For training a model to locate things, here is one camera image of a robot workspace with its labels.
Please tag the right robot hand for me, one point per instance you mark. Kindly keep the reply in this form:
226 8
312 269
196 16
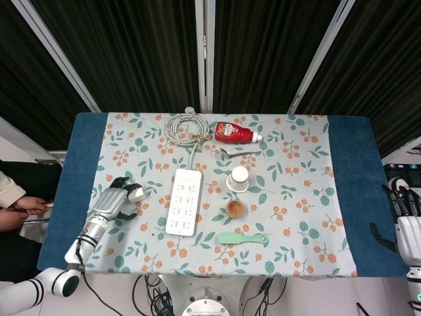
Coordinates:
409 237

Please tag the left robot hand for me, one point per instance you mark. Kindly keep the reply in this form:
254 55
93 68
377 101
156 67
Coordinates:
110 200

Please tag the bystander hand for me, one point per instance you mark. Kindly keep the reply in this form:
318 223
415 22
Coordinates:
13 220
33 204

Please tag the white plug adapter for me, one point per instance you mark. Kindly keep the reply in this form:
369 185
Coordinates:
136 195

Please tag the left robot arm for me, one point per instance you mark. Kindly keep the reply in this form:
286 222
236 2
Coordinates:
89 237

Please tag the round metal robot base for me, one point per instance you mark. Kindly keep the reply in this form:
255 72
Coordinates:
205 306

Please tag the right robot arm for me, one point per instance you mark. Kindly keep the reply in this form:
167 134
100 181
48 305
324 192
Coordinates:
415 286

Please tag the blue table cover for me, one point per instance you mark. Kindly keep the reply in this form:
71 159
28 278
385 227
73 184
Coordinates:
355 197

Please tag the white power strip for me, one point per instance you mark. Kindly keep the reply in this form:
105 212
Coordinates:
183 210

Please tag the black pleated curtain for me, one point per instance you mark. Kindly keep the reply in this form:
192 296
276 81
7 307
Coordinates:
26 82
378 66
269 49
131 49

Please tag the floral tablecloth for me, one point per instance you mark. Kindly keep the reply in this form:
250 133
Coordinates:
289 214

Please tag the white paper cup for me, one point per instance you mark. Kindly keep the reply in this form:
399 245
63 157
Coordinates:
237 181

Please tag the red ketchup bottle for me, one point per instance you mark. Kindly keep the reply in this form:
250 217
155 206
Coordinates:
235 133

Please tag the white frame beam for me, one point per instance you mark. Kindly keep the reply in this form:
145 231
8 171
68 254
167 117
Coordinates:
401 153
29 141

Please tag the white frame post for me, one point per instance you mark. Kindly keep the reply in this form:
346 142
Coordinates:
204 49
320 56
56 52

